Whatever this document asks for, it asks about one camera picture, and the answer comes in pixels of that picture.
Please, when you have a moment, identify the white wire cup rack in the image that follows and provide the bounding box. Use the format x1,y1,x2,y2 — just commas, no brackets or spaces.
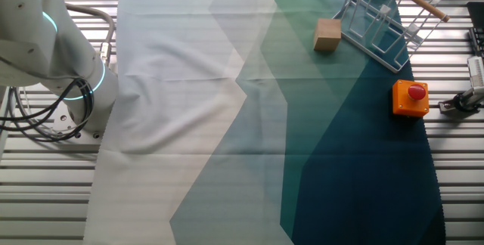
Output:
332,0,444,74

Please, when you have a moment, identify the black keyboard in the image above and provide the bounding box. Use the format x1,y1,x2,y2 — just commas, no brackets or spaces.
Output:
466,1,484,57

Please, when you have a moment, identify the small wooden block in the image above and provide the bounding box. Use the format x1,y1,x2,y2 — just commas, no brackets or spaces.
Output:
312,17,343,52

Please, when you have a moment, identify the silver depth camera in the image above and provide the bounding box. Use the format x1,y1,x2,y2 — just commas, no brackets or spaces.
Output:
467,56,484,88

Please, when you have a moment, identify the metal base plate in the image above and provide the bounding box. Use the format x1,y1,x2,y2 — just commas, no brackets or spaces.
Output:
51,101,105,140

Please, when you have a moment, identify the orange box with red button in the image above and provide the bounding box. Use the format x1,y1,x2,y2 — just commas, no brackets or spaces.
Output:
391,79,430,119

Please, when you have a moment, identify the blue green white tablecloth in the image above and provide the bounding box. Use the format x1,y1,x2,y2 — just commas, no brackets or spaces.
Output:
82,0,447,245

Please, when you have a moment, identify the black cable bundle at base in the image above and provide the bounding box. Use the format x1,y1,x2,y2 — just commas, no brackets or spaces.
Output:
0,76,95,143

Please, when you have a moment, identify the grey hose with connector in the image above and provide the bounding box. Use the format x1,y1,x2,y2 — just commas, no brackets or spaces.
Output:
64,2,116,67

